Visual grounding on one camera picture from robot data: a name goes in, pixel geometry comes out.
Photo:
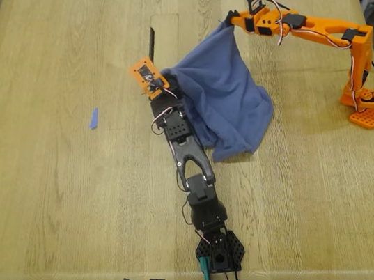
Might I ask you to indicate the teal table clamp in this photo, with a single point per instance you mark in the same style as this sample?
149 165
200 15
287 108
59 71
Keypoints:
206 278

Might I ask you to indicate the short blue tape piece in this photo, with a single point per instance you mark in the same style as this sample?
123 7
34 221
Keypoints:
94 118

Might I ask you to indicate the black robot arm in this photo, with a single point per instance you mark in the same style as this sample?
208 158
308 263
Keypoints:
193 160

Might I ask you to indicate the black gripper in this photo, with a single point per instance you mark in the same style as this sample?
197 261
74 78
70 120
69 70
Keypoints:
167 98

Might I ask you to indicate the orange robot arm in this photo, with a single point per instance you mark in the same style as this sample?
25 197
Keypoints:
325 26

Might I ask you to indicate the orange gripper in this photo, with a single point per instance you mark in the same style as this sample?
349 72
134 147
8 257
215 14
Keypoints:
239 19

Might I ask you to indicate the blue printed T-shirt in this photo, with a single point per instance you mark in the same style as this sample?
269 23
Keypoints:
221 89

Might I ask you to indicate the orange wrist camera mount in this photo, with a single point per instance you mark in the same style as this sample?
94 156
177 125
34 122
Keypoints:
147 73

